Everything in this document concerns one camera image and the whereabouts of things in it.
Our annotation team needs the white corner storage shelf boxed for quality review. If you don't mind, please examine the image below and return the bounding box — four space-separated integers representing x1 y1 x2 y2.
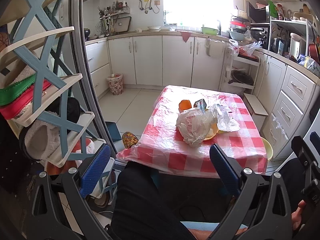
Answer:
219 40 261 96

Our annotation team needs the white red printed packet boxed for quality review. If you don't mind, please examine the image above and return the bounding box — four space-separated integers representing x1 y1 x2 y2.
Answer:
211 104 240 132

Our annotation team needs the blue juice carton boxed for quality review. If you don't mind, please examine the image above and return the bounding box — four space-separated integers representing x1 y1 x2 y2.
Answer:
194 99 207 113

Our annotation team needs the white electric kettle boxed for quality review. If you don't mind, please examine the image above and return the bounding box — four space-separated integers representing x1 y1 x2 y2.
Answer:
289 33 305 59

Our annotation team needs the yellow plastic trash bin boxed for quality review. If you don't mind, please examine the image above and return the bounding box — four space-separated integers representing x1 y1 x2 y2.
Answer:
261 137 273 161

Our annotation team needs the small white step stool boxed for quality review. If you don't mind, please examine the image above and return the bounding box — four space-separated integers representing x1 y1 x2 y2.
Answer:
243 93 268 131

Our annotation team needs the person's right hand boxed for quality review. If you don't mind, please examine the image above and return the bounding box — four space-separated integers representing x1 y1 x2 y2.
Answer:
291 200 306 230

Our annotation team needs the white plastic bag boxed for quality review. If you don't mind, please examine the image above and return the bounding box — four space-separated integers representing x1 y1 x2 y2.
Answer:
176 108 219 147

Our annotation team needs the floral waste basket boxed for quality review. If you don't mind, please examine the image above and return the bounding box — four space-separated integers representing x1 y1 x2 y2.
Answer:
107 73 124 95

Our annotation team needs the black wok pan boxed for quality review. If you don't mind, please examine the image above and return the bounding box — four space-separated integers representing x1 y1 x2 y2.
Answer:
228 70 254 86

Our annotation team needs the half peeled orange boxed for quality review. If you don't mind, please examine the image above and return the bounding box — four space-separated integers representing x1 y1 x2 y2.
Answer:
178 100 193 113

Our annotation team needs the red white checkered tablecloth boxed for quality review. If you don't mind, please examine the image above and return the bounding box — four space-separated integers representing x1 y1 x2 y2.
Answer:
117 85 268 178

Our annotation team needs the pink hanging cloth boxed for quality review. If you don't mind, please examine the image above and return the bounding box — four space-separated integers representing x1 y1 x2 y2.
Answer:
179 31 191 43

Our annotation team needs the green plastic basin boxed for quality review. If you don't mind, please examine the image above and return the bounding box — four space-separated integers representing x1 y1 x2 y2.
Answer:
201 27 219 36

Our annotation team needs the white blue shoe rack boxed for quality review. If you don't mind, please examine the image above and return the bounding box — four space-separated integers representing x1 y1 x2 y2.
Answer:
0 0 116 205

